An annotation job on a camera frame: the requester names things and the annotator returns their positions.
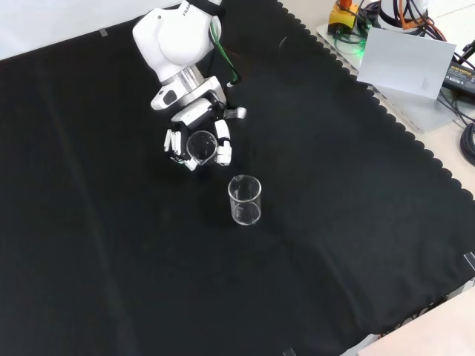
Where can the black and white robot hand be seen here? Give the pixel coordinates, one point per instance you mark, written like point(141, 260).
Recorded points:
point(193, 113)

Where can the small clear glass beaker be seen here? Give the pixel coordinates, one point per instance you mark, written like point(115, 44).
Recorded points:
point(200, 157)

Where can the large clear glass beaker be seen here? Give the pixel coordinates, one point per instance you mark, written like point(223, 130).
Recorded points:
point(245, 217)

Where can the grey tape strip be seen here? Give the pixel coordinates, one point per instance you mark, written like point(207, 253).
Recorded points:
point(289, 352)
point(470, 260)
point(104, 33)

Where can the black cloth with scalloped edge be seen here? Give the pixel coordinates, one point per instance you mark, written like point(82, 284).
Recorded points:
point(111, 222)

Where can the yellow stop button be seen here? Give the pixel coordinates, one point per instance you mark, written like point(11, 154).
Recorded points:
point(343, 16)

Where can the pale board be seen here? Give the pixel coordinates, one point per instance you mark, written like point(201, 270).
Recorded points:
point(404, 63)

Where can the black power adapter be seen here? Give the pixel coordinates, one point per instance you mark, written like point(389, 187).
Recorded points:
point(460, 76)

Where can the pale wooden panel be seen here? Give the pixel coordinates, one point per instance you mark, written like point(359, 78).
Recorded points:
point(426, 326)

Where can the grey metal base plate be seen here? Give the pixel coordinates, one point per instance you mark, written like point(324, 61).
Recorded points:
point(412, 109)

